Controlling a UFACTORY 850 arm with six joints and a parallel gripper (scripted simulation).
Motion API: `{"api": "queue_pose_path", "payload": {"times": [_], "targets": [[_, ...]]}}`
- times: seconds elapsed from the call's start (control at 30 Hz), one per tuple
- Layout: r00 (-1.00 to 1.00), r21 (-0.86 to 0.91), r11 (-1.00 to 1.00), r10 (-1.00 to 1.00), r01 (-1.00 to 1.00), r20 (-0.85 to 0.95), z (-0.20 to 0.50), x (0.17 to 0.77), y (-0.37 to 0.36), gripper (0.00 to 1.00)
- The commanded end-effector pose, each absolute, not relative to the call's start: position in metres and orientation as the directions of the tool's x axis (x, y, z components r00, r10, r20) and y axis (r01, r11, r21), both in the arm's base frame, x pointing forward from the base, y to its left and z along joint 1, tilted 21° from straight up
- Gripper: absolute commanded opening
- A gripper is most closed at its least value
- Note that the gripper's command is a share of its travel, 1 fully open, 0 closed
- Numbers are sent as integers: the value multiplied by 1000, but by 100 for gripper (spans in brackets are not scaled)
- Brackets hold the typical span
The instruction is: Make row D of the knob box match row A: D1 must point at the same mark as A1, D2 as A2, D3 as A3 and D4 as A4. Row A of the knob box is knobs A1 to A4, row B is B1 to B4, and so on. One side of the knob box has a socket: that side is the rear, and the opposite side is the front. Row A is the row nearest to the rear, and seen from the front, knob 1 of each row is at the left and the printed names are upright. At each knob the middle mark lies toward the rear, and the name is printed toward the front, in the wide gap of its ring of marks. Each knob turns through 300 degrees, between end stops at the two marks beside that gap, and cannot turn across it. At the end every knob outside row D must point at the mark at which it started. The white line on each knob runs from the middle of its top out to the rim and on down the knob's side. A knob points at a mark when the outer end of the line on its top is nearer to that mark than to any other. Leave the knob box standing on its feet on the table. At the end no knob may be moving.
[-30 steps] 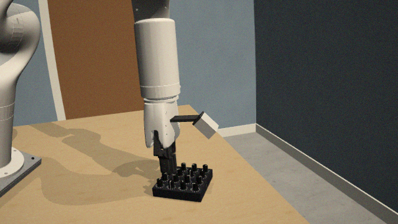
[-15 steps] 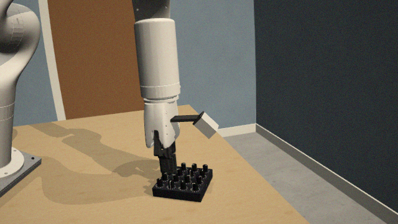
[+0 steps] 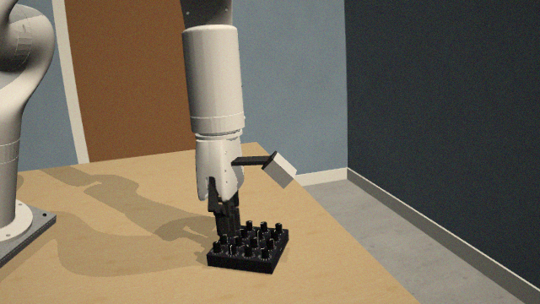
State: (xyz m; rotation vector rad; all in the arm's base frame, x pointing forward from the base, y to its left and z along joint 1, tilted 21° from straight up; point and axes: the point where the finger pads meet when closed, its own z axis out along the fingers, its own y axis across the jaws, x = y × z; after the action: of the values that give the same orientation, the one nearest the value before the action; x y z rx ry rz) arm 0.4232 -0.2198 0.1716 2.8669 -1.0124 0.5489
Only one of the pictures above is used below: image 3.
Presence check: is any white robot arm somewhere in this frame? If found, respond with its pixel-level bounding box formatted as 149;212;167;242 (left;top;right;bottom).
0;0;297;246

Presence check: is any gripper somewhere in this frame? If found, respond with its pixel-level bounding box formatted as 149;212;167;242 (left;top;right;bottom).
195;129;244;237

